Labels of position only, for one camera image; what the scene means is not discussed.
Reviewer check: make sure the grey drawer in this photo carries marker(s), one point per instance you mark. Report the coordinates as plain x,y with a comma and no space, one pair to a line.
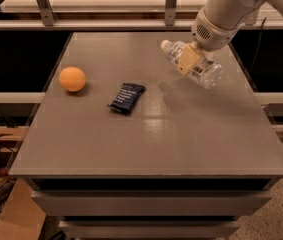
124,230
146,203

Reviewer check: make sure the orange fruit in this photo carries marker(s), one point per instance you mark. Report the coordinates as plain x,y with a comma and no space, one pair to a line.
72,79

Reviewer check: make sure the cardboard box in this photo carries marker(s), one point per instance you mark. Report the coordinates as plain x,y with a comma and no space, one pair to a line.
21,218

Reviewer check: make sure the dark blue rxbar wrapper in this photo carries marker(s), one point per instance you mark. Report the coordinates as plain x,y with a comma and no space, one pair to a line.
127,98

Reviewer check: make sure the lower grey drawer front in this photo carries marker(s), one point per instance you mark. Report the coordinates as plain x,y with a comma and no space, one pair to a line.
124,230

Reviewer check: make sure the upper grey drawer front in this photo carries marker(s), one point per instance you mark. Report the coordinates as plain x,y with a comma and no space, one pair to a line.
146,203

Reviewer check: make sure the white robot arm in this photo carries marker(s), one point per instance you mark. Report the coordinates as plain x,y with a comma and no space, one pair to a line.
218,21

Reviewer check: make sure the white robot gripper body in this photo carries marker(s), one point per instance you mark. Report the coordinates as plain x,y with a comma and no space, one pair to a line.
210,35

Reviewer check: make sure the clear plastic water bottle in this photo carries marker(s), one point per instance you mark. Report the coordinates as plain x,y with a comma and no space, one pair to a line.
206,73

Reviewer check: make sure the metal frame rail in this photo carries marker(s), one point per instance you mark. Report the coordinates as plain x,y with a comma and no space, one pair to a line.
97,25

